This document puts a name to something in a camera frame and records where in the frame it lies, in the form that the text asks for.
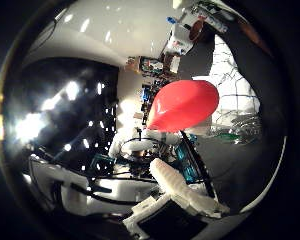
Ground white checked cloth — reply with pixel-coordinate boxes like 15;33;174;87
192;34;262;118

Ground cluttered shelf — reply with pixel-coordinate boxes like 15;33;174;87
124;54;181;84

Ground white plastic box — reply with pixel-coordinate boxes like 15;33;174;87
165;22;195;57

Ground brown bowl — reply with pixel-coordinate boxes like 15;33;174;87
189;19;207;43

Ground black cable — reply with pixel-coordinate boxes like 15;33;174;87
68;181;141;206

